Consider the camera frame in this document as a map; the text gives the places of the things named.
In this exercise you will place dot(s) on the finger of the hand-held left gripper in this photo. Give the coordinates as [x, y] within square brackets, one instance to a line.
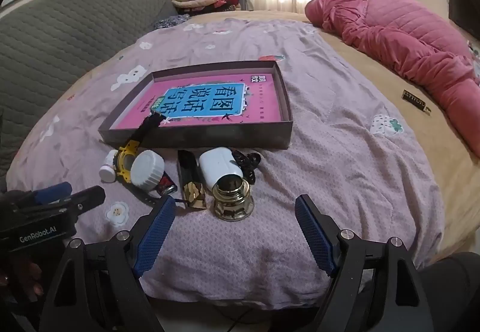
[84, 198]
[52, 192]

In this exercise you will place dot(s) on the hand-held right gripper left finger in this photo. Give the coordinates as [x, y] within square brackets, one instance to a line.
[155, 234]

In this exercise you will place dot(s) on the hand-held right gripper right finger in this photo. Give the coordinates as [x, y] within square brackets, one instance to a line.
[315, 238]

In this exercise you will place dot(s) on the small white pill bottle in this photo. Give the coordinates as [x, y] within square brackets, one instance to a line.
[108, 170]

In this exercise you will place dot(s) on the yellow and black wristwatch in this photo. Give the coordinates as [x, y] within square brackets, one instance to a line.
[125, 163]

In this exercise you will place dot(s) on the black and gold lipstick tube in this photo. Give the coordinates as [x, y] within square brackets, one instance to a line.
[189, 174]

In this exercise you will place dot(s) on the gold metal jar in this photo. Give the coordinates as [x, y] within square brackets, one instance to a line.
[232, 200]

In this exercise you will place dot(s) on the white plastic bottle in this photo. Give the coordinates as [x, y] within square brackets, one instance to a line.
[217, 167]

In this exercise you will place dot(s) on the black hair claw clip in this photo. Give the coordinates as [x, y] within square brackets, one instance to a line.
[247, 163]

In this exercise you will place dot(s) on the dark purple shallow box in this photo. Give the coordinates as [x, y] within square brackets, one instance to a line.
[195, 137]

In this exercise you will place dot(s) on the person's left hand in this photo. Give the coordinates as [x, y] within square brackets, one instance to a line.
[26, 277]

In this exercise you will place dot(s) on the purple printed blanket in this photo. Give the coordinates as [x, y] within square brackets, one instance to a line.
[318, 167]

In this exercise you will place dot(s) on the person's dark trouser leg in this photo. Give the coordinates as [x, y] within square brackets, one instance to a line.
[457, 287]

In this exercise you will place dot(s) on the pink and blue book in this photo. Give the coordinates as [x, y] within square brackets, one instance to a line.
[225, 99]

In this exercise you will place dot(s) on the grey quilted headboard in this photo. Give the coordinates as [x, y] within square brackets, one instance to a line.
[56, 35]

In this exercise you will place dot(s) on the small dark gold-trimmed bar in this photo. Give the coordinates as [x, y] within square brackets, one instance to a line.
[416, 101]

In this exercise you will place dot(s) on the dark patterned cloth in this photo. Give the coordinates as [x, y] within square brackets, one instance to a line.
[170, 21]

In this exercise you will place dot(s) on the pink quilted duvet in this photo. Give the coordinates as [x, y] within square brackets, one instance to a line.
[393, 28]

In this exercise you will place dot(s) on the black flat television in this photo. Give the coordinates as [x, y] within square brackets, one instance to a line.
[463, 11]

